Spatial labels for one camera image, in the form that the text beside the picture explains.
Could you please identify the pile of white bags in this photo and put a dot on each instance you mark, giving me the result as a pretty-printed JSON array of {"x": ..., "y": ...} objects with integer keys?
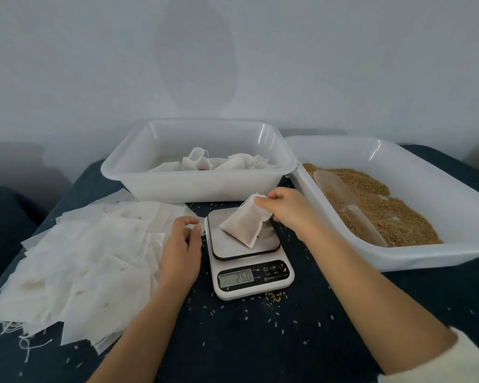
[{"x": 80, "y": 275}]

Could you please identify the white digital kitchen scale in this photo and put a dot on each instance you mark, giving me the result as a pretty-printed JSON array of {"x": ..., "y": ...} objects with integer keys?
[{"x": 251, "y": 275}]

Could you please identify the white tray of grain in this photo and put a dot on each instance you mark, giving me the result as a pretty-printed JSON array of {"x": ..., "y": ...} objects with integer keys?
[{"x": 327, "y": 227}]

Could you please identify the white mesh bag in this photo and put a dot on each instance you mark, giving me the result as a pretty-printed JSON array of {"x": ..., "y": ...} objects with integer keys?
[{"x": 243, "y": 221}]

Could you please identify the person's left forearm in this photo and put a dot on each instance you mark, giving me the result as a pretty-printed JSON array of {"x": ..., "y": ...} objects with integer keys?
[{"x": 136, "y": 343}]

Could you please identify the white plastic tub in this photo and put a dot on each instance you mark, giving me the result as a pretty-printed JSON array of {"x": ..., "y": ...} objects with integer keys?
[{"x": 191, "y": 187}]

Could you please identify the brown grain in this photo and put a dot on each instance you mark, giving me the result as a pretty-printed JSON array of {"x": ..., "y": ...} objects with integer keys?
[{"x": 399, "y": 215}]

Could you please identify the person's left hand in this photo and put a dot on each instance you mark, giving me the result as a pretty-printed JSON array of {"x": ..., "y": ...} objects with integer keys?
[{"x": 182, "y": 255}]

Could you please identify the clear plastic scoop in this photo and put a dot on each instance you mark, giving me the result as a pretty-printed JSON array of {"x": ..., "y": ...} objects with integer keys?
[{"x": 339, "y": 191}]

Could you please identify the dark blue tablecloth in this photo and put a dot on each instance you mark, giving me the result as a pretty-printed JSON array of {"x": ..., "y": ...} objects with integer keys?
[
  {"x": 343, "y": 331},
  {"x": 4, "y": 235}
]

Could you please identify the person's right forearm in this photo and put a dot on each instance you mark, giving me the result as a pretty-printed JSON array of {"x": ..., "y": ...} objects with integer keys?
[{"x": 375, "y": 299}]

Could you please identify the white sleeve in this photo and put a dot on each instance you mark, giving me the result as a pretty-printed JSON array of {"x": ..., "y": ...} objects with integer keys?
[{"x": 455, "y": 363}]

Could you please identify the person's right hand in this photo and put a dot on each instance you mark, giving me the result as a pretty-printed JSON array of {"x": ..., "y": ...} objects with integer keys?
[{"x": 291, "y": 209}]

